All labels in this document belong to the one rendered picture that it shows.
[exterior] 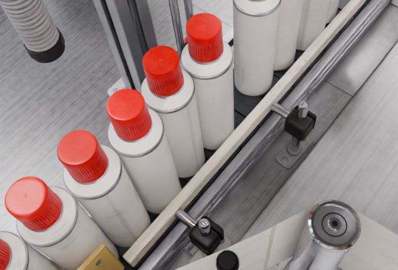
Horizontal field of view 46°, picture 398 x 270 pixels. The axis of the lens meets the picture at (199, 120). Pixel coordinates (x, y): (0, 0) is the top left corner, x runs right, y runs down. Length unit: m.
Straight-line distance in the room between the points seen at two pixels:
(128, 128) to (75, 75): 0.37
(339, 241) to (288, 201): 0.21
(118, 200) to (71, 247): 0.06
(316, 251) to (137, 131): 0.17
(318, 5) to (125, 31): 0.24
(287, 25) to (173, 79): 0.21
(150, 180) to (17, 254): 0.14
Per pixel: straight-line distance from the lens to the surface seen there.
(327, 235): 0.36
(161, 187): 0.49
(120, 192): 0.43
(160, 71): 0.40
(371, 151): 0.61
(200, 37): 0.42
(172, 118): 0.44
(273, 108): 0.58
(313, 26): 0.63
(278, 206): 0.56
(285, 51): 0.62
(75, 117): 0.71
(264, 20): 0.51
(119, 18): 0.55
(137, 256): 0.52
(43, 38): 0.43
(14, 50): 0.83
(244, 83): 0.60
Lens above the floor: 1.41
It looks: 60 degrees down
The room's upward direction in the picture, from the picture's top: 9 degrees counter-clockwise
